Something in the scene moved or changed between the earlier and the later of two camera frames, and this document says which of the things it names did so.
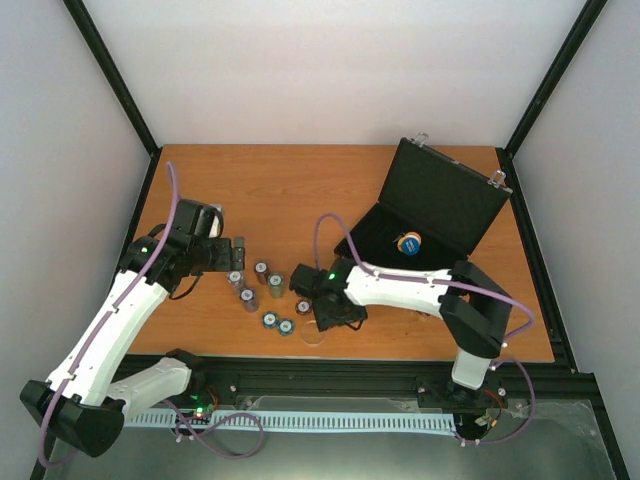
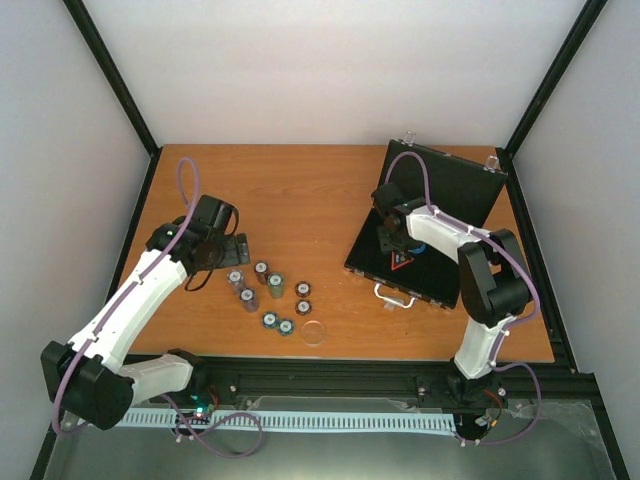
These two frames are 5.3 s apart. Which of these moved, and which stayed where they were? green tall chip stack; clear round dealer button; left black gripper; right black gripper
Moved: right black gripper
Stayed: left black gripper; green tall chip stack; clear round dealer button
